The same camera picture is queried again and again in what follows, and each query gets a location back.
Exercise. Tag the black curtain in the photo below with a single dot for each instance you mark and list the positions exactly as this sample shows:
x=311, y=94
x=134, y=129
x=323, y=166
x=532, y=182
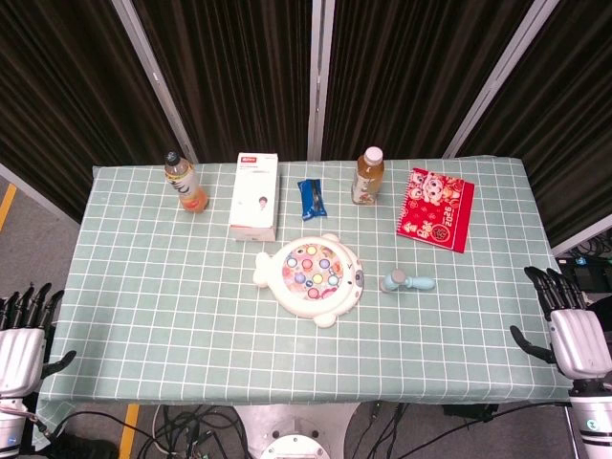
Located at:
x=229, y=72

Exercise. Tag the yellow tea bottle white cap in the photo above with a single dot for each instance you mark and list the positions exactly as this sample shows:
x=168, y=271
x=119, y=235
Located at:
x=367, y=179

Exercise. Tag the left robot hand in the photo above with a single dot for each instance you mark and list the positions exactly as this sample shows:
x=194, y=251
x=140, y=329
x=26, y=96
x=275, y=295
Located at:
x=19, y=351

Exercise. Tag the aluminium frame post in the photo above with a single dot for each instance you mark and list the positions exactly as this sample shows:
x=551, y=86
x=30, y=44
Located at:
x=497, y=79
x=316, y=79
x=153, y=79

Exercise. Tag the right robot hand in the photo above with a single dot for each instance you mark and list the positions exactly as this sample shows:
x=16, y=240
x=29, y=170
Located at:
x=571, y=344

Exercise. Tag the blue snack packet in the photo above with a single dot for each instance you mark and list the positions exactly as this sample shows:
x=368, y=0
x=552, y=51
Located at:
x=312, y=198

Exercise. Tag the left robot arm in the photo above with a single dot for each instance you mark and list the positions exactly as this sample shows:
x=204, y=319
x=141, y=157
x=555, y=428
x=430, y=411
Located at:
x=12, y=425

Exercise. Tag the white carton box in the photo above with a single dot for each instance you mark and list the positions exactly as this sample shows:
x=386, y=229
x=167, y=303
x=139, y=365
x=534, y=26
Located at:
x=255, y=198

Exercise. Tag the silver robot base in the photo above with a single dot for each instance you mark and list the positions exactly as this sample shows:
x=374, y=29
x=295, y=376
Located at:
x=294, y=432

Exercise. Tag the orange tea bottle black cap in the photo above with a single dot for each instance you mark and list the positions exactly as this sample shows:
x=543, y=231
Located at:
x=187, y=186

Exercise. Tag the white fish-shaped toy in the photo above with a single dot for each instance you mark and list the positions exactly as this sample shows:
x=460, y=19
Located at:
x=311, y=277

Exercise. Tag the red spiral notebook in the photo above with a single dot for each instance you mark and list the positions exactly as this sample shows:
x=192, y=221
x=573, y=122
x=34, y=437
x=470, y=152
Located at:
x=435, y=210

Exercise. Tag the green checkered tablecloth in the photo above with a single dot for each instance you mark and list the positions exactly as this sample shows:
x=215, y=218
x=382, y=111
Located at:
x=191, y=311

